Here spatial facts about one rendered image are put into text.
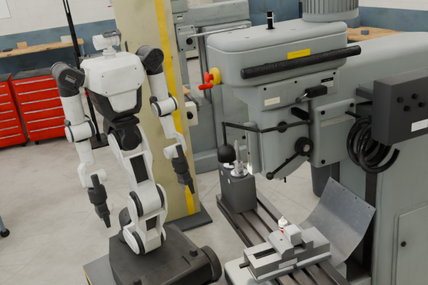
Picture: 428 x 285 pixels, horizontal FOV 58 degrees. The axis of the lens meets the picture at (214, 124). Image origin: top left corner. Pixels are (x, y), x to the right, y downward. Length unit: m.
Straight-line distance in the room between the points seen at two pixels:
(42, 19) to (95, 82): 8.44
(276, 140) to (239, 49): 0.39
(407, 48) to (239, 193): 1.00
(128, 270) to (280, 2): 7.16
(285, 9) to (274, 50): 7.50
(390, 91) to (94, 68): 1.25
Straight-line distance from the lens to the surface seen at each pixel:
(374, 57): 1.60
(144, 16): 3.04
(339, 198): 1.97
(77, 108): 1.95
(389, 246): 1.95
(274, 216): 2.03
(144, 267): 2.41
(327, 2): 1.47
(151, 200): 2.08
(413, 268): 2.12
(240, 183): 1.97
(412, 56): 1.73
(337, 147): 1.60
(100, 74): 1.87
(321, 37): 1.41
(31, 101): 6.00
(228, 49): 1.27
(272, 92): 1.35
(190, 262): 2.31
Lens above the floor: 2.11
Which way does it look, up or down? 22 degrees down
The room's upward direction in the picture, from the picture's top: 7 degrees counter-clockwise
